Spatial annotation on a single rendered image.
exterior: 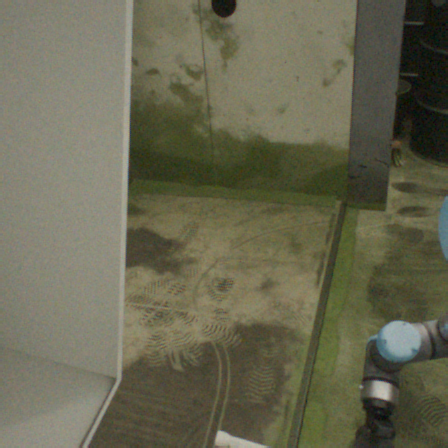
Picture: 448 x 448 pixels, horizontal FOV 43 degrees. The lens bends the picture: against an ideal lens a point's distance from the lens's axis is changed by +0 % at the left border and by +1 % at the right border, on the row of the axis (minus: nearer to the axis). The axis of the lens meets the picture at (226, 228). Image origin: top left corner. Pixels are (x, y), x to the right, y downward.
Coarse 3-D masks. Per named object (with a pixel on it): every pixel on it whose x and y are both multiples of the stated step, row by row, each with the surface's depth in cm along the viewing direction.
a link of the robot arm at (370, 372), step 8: (376, 336) 146; (368, 344) 148; (368, 352) 144; (368, 360) 144; (368, 368) 143; (376, 368) 141; (368, 376) 142; (376, 376) 141; (384, 376) 140; (392, 376) 141; (392, 384) 140
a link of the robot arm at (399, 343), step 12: (396, 324) 134; (408, 324) 133; (420, 324) 136; (384, 336) 133; (396, 336) 132; (408, 336) 132; (420, 336) 133; (372, 348) 140; (384, 348) 132; (396, 348) 131; (408, 348) 131; (420, 348) 133; (372, 360) 141; (384, 360) 135; (396, 360) 132; (408, 360) 133; (420, 360) 134
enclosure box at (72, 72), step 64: (0, 0) 87; (64, 0) 85; (128, 0) 81; (0, 64) 93; (64, 64) 91; (128, 64) 87; (0, 128) 100; (64, 128) 97; (128, 128) 94; (0, 192) 108; (64, 192) 105; (0, 256) 118; (64, 256) 114; (0, 320) 129; (64, 320) 124; (0, 384) 125; (64, 384) 128
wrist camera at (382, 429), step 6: (372, 414) 136; (378, 414) 137; (384, 414) 138; (372, 420) 133; (378, 420) 132; (384, 420) 133; (372, 426) 131; (378, 426) 128; (384, 426) 128; (390, 426) 129; (378, 432) 128; (384, 432) 128; (390, 432) 128; (384, 438) 128; (390, 438) 128
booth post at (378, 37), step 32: (384, 0) 220; (384, 32) 226; (384, 64) 232; (352, 96) 243; (384, 96) 239; (352, 128) 251; (384, 128) 247; (352, 160) 259; (384, 160) 255; (352, 192) 268; (384, 192) 263
